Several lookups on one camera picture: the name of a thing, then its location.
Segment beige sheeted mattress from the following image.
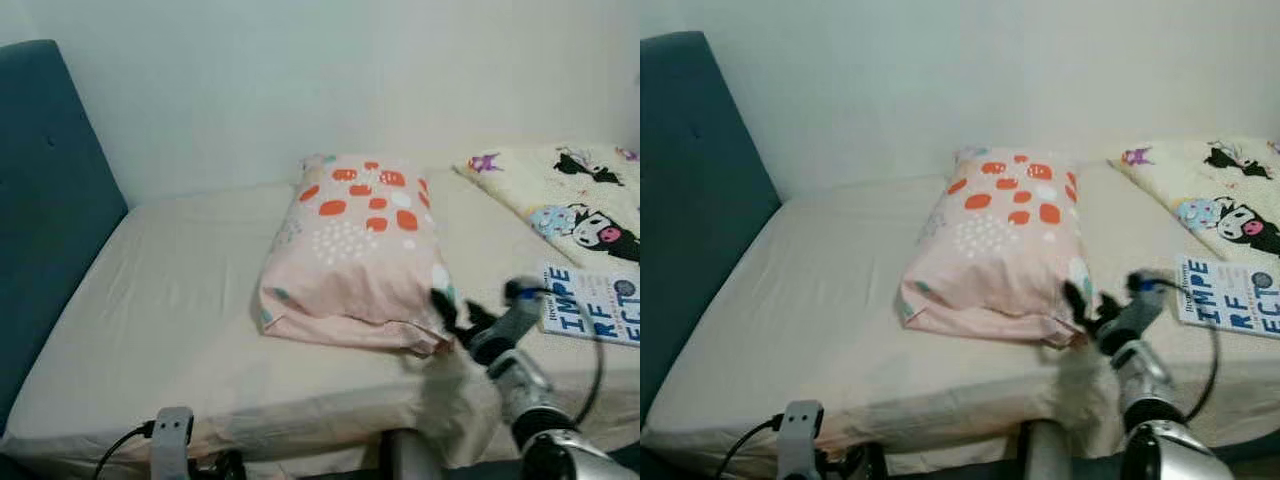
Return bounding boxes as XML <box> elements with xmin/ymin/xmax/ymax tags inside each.
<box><xmin>0</xmin><ymin>165</ymin><xmax>641</xmax><ymax>476</ymax></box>
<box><xmin>640</xmin><ymin>160</ymin><xmax>1280</xmax><ymax>471</ymax></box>

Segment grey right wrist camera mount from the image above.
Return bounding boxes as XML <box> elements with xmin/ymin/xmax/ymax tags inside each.
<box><xmin>1122</xmin><ymin>269</ymin><xmax>1177</xmax><ymax>336</ymax></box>
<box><xmin>498</xmin><ymin>277</ymin><xmax>547</xmax><ymax>343</ymax></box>

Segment cream cartoon print blanket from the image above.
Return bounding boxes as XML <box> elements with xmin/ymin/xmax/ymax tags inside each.
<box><xmin>1108</xmin><ymin>137</ymin><xmax>1280</xmax><ymax>259</ymax></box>
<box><xmin>455</xmin><ymin>145</ymin><xmax>641</xmax><ymax>266</ymax></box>

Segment pink pillow orange patches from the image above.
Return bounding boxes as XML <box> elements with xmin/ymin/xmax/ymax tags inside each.
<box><xmin>258</xmin><ymin>153</ymin><xmax>457</xmax><ymax>358</ymax></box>
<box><xmin>898</xmin><ymin>147</ymin><xmax>1094</xmax><ymax>349</ymax></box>

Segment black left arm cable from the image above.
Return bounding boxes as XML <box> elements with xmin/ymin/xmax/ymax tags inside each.
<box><xmin>92</xmin><ymin>422</ymin><xmax>157</xmax><ymax>480</ymax></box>
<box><xmin>714</xmin><ymin>414</ymin><xmax>784</xmax><ymax>480</ymax></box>

